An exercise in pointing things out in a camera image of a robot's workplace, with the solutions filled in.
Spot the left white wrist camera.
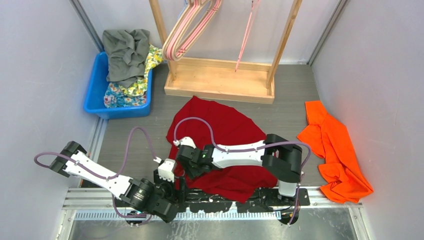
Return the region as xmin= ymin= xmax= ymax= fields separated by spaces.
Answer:
xmin=153 ymin=157 xmax=177 ymax=183

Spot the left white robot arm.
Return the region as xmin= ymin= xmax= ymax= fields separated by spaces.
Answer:
xmin=48 ymin=141 xmax=178 ymax=223

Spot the grey garment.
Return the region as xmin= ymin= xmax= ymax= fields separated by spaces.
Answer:
xmin=102 ymin=29 xmax=150 ymax=88

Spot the slotted cable duct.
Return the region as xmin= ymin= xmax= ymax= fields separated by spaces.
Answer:
xmin=74 ymin=209 xmax=281 ymax=221

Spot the wooden clothes rack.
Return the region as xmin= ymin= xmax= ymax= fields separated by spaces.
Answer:
xmin=149 ymin=0 xmax=302 ymax=104

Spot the red skirt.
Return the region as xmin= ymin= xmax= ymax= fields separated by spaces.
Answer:
xmin=166 ymin=96 xmax=277 ymax=203

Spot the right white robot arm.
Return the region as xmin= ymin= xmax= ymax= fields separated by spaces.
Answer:
xmin=173 ymin=134 xmax=303 ymax=206

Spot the blue floral garment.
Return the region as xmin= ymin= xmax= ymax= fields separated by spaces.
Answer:
xmin=103 ymin=82 xmax=147 ymax=108

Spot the beige hanger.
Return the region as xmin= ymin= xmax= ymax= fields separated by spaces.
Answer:
xmin=161 ymin=0 xmax=213 ymax=62

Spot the thin pink wire hanger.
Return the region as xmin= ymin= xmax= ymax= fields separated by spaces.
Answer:
xmin=234 ymin=0 xmax=261 ymax=72

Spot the blue plastic bin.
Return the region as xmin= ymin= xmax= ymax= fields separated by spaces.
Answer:
xmin=83 ymin=51 xmax=154 ymax=120

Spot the orange garment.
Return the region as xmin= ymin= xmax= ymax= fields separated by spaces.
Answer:
xmin=297 ymin=100 xmax=374 ymax=204

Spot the yellow floral garment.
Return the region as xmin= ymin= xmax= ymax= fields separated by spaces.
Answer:
xmin=119 ymin=43 xmax=164 ymax=97

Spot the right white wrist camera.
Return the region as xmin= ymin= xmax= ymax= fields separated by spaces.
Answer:
xmin=173 ymin=136 xmax=197 ymax=149

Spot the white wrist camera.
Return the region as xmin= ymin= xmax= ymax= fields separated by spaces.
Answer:
xmin=153 ymin=157 xmax=177 ymax=183
xmin=173 ymin=136 xmax=197 ymax=149

